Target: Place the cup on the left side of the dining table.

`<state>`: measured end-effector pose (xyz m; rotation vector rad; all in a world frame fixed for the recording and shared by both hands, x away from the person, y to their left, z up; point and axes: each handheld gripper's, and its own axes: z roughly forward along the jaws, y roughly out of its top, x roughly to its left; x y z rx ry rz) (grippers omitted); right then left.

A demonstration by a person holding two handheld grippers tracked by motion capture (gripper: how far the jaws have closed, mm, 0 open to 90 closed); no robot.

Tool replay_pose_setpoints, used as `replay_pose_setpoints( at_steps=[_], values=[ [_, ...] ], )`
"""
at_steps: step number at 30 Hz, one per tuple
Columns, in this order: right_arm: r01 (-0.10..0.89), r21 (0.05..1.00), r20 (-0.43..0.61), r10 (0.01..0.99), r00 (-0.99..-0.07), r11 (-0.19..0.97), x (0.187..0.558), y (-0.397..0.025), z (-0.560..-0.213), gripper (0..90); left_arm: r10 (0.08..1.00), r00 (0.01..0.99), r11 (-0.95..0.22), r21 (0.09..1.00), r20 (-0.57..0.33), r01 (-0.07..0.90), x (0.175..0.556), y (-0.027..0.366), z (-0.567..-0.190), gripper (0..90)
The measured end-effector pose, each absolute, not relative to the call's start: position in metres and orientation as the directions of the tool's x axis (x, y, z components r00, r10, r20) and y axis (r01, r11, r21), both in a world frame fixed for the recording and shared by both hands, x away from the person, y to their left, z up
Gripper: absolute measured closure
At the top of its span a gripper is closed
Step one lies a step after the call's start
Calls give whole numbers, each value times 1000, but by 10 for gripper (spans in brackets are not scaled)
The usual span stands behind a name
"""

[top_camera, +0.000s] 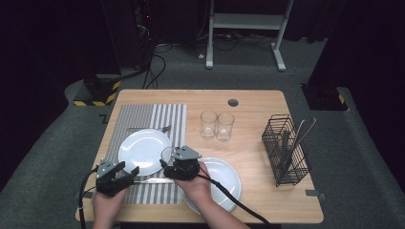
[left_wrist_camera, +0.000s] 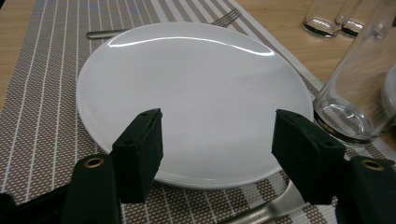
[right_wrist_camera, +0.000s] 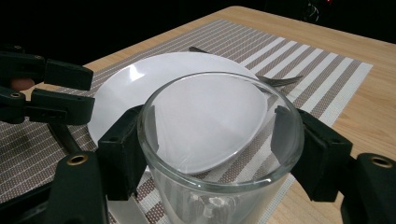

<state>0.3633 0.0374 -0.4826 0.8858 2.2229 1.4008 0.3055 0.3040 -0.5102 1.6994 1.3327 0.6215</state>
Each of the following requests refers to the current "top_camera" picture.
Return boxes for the black floor cables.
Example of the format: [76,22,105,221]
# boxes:
[141,41,175,91]

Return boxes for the cables under white stand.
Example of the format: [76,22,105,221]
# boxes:
[195,30,278,52]

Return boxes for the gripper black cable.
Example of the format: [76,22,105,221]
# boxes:
[199,173,275,229]
[78,166,99,229]

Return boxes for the dark stand base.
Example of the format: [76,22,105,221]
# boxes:
[300,83,349,113]

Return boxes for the black yellow striped base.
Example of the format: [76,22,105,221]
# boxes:
[73,74,122,108]

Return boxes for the grey striped placemat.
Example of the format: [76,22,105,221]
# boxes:
[95,103,187,205]

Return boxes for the person's right hand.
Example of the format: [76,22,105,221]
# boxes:
[174,161,213,205]

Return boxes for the metal knife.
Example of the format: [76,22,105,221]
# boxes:
[133,177,176,185]

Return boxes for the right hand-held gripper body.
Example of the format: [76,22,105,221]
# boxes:
[163,145,203,181]

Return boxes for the person's left hand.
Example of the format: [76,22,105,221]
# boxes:
[91,189,128,225]

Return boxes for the white metal stand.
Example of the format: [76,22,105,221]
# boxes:
[204,0,295,73]

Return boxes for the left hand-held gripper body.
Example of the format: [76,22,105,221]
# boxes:
[95,158,135,198]

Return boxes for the dark equipment rack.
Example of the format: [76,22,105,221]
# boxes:
[132,0,157,71]

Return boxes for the grey tape strip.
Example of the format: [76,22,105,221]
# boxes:
[75,190,96,199]
[305,189,328,200]

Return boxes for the metal fork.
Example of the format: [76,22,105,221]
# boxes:
[127,124,173,134]

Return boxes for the silver cutlery handle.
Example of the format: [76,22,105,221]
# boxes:
[288,118,308,160]

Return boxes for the grey metal utensil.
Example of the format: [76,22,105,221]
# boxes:
[280,128,290,166]

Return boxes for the clear drinking glass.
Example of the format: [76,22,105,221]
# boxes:
[200,110,219,140]
[217,112,236,142]
[160,146,176,168]

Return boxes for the white plate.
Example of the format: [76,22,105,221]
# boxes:
[117,128,173,177]
[181,156,243,214]

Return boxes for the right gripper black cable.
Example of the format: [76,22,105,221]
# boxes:
[199,173,275,229]

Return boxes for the black wire cutlery basket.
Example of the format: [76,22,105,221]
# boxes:
[261,114,312,188]

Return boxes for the silver spoon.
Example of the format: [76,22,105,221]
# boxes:
[286,116,318,168]

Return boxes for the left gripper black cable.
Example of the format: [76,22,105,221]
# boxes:
[78,166,99,229]

